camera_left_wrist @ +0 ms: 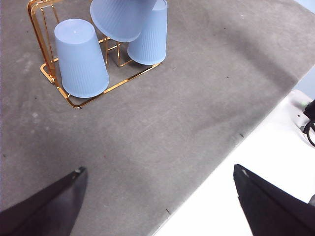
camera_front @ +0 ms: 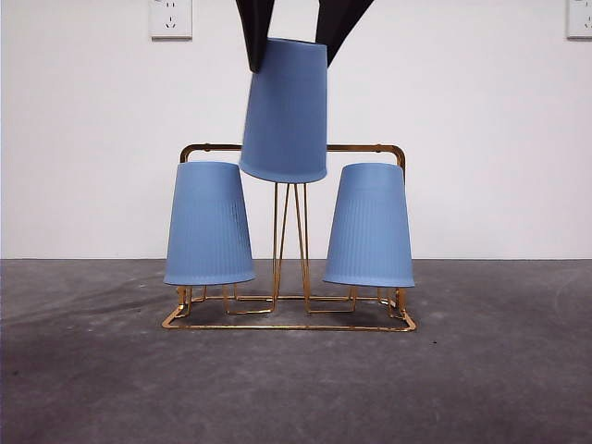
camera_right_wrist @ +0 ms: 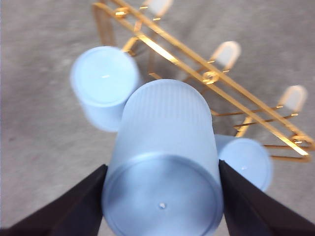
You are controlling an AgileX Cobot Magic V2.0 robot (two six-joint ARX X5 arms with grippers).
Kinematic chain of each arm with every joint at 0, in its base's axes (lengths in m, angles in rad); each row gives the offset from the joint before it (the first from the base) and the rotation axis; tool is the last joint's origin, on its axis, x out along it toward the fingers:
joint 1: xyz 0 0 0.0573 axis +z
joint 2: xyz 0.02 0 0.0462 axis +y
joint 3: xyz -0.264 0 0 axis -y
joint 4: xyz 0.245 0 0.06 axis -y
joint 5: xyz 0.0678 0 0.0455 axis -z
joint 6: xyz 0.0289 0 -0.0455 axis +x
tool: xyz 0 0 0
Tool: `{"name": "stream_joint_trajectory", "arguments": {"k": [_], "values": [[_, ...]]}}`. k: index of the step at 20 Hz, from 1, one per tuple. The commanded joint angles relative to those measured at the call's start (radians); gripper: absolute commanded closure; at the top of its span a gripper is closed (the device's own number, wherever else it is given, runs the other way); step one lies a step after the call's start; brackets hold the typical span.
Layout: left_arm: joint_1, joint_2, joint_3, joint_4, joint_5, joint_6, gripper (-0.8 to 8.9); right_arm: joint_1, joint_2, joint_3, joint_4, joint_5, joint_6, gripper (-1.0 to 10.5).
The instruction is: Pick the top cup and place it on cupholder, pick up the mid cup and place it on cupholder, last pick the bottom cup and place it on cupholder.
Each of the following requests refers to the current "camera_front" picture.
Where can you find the blue ribbed plastic cup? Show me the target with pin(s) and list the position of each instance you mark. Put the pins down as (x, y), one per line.
(287, 115)
(208, 231)
(370, 231)

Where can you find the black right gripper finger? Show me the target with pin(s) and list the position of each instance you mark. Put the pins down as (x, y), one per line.
(256, 28)
(340, 23)

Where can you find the white wall socket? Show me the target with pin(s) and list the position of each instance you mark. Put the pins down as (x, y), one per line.
(580, 18)
(170, 18)

